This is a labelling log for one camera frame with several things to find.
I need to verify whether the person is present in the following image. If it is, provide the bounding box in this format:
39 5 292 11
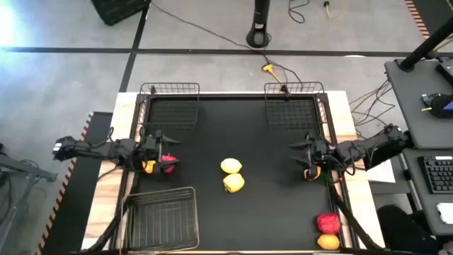
375 204 440 255

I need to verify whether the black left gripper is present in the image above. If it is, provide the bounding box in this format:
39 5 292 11
139 129 183 175

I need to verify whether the looped black floor cable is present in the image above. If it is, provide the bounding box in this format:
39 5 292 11
288 0 311 24

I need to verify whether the black pole stand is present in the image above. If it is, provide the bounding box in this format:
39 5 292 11
246 0 273 49

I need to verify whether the black plastic crate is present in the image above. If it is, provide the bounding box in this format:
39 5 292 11
90 0 151 26

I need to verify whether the yellow power plug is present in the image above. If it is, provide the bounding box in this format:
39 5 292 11
262 62 284 84

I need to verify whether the pale metal wire basket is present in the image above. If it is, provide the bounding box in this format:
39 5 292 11
120 186 200 253

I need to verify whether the yellow lemon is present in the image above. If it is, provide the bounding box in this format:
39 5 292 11
220 157 243 174

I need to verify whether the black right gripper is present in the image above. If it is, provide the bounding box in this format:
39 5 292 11
288 132 336 180

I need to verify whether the long black floor cable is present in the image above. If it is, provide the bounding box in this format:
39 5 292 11
150 1 304 86

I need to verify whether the grey desk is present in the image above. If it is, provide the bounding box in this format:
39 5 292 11
384 58 453 149
401 147 453 237

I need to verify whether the floor cable bundle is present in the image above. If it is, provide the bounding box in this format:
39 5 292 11
348 79 397 139

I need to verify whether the black table mat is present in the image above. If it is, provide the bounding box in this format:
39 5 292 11
136 97 333 251

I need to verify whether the black striped-edge floor mat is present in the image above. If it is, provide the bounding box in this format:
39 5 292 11
405 0 453 40
35 111 114 255

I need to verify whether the white paper sheet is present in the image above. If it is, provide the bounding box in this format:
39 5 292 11
364 159 396 184

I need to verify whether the black keyboard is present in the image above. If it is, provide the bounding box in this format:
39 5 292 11
418 154 453 195

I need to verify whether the black round device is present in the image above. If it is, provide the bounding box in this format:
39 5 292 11
420 92 453 120

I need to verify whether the yellow bell pepper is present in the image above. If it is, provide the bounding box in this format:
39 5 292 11
222 173 246 194

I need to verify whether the yellow floor cable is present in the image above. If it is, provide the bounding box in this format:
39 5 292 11
323 0 350 19

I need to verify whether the grey metal stand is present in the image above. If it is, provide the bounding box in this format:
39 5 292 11
0 141 59 255

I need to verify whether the black wire basket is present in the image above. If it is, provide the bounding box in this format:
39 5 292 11
139 82 201 130
263 81 326 132

